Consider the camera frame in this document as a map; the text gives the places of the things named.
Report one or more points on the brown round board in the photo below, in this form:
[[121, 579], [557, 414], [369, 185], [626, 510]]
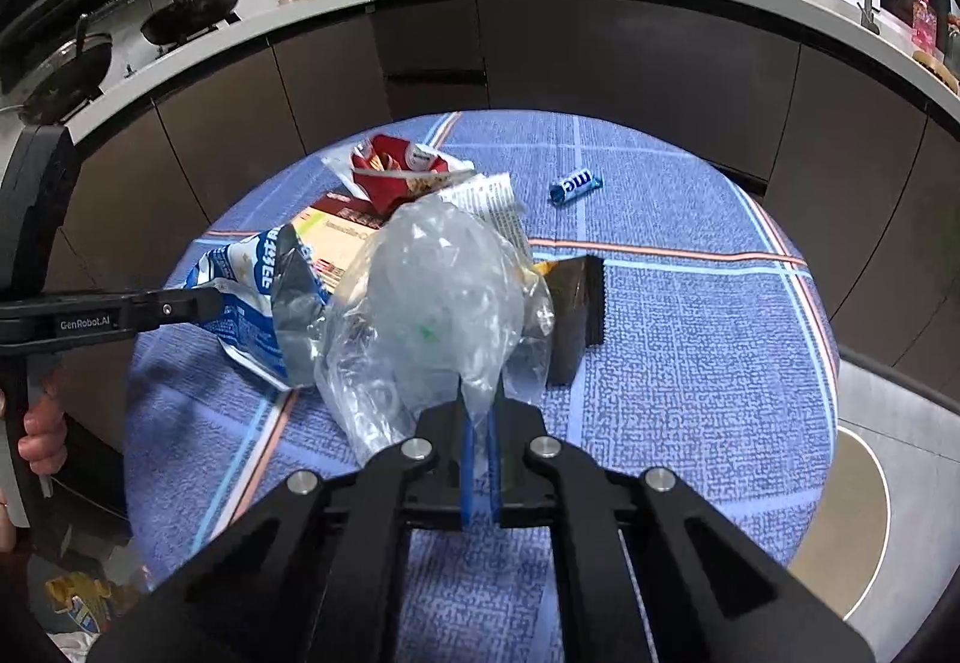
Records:
[[937, 70]]

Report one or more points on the clear plastic bag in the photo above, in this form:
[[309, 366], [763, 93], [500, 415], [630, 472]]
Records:
[[442, 288]]

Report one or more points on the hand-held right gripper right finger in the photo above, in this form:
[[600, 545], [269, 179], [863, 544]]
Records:
[[495, 468]]

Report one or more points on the dark kitchen cabinet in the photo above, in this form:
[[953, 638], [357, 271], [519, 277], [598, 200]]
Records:
[[600, 55]]

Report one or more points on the dark foil packet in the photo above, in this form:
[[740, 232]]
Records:
[[574, 310]]

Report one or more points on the yellow printed bag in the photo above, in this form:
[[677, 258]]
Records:
[[82, 599]]

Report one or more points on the person's left hand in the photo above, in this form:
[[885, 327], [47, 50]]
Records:
[[45, 434]]

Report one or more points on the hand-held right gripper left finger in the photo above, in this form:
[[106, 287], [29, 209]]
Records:
[[470, 468]]

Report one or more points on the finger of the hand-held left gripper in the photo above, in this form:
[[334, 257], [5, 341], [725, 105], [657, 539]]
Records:
[[180, 309]]

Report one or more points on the blue checked tablecloth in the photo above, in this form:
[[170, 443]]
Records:
[[675, 370]]

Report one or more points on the blue candy roll wrapper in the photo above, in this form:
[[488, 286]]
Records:
[[574, 185]]

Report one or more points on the blue white snack packet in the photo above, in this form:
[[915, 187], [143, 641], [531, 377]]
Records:
[[247, 273]]

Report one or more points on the beige carton box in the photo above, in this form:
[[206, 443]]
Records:
[[337, 235]]

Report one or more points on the pink bottle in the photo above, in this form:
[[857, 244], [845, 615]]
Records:
[[924, 25]]

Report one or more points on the black frying pan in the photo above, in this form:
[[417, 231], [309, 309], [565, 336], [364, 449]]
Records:
[[67, 70], [191, 10]]

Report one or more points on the red snack packet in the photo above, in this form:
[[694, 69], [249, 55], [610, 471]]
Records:
[[390, 183]]

